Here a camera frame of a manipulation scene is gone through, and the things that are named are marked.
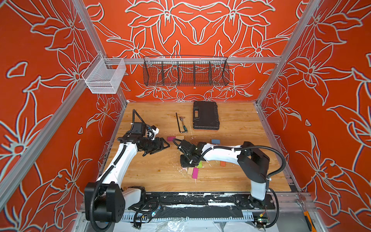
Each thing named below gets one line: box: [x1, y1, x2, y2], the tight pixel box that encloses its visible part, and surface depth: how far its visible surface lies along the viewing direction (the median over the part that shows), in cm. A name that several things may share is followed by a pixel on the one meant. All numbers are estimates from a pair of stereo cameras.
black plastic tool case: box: [192, 101, 220, 131], surface depth 106 cm
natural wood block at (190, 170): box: [187, 167, 194, 176], surface depth 83 cm
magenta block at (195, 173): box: [191, 167, 199, 180], surface depth 84 cm
